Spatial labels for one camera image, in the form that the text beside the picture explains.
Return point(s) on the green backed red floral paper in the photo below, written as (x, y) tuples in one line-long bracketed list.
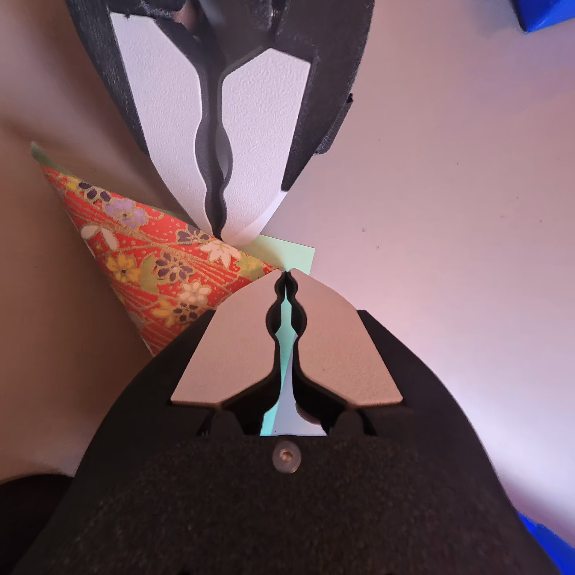
[(153, 260)]

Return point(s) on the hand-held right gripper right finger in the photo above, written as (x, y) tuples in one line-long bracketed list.
[(346, 355)]

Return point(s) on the blue plastic bin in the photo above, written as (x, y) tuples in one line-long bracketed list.
[(546, 13), (550, 544)]

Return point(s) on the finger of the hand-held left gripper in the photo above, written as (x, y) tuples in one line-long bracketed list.
[(265, 126), (162, 108)]

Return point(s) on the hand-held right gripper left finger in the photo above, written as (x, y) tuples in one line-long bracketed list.
[(225, 355)]

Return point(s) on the black textured pad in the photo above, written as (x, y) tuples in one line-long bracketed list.
[(31, 517)]

